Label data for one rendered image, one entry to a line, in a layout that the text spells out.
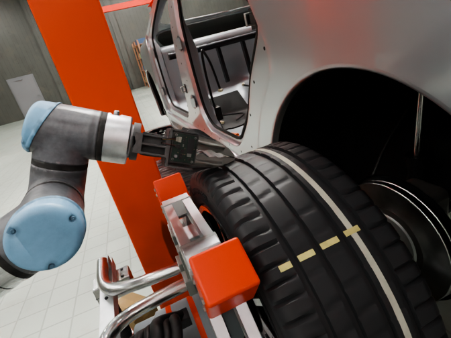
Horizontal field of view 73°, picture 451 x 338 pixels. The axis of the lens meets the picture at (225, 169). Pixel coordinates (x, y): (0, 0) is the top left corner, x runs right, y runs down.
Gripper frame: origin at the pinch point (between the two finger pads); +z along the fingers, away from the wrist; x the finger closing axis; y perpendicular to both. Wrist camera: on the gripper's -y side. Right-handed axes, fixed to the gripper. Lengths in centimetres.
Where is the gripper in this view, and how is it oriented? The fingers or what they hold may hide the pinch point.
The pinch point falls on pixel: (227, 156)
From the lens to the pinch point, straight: 65.3
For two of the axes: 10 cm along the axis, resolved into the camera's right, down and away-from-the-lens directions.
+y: 3.0, 1.1, -9.5
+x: 1.7, -9.8, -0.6
